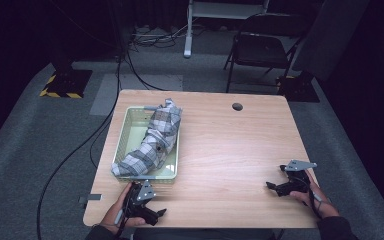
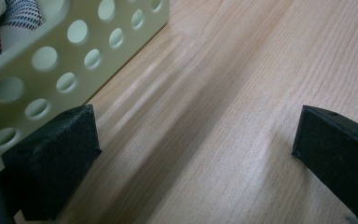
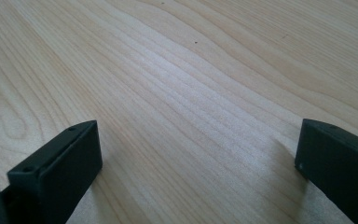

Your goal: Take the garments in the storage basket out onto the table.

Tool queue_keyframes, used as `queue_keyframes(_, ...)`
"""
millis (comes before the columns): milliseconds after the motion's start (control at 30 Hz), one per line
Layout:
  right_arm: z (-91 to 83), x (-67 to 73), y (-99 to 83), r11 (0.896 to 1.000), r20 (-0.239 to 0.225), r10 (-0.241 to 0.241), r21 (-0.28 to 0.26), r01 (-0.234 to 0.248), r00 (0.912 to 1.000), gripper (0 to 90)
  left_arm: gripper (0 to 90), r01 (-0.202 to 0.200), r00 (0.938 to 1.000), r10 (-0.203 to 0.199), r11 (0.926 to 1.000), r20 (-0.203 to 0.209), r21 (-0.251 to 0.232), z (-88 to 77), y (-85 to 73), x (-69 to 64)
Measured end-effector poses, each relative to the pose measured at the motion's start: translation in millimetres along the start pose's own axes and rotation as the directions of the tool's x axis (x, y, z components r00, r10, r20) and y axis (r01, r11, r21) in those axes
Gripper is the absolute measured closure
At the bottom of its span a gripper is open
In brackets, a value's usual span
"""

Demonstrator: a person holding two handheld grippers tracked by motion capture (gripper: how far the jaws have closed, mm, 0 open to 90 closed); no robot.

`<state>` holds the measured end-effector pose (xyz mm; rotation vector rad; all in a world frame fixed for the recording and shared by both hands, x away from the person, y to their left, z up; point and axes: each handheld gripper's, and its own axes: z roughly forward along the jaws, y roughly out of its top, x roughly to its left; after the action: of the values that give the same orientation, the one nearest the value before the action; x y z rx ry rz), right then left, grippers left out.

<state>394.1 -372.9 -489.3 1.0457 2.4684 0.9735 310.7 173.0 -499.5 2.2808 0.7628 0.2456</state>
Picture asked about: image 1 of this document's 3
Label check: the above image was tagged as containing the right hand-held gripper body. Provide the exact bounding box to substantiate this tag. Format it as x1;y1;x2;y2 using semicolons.
278;159;318;195

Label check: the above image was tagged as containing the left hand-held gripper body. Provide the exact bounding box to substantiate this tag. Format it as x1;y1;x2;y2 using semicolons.
123;179;157;220

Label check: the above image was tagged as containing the grey plaid cloth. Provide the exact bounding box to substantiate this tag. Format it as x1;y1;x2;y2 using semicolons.
110;98;183;178

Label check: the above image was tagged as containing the pale green plastic basket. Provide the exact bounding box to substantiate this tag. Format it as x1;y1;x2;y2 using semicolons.
110;105;181;185

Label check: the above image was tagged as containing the person's right hand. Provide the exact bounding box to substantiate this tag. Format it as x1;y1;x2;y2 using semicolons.
289;170;340;220

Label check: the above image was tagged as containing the person's left hand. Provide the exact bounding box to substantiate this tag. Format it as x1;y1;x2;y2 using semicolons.
100;182;147;234

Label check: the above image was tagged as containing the grey tape strip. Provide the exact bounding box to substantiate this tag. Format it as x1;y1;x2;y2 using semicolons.
78;193;103;205

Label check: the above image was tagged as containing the black yellow striped stand base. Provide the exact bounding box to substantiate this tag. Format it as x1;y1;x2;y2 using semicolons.
39;69;94;100

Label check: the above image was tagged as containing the black folding chair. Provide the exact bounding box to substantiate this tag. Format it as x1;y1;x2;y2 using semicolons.
223;12;311;94

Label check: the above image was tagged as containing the grey leaning panel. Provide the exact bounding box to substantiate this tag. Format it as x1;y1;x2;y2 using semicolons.
291;0;372;82

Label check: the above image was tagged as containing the white metal stand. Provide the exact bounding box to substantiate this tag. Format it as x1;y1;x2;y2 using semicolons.
183;0;271;59

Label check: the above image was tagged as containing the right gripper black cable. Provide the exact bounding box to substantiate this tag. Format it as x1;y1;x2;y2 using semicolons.
298;177;324;219

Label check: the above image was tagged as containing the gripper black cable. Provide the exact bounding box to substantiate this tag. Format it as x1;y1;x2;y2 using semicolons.
298;177;324;219
114;199;129;240

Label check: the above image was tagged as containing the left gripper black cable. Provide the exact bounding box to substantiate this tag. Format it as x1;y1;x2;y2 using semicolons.
114;199;129;240

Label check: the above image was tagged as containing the long black floor cable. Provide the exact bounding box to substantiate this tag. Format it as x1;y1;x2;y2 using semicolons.
35;54;123;240

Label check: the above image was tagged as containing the tangle of floor cables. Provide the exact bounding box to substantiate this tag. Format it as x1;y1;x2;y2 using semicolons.
129;23;189;50

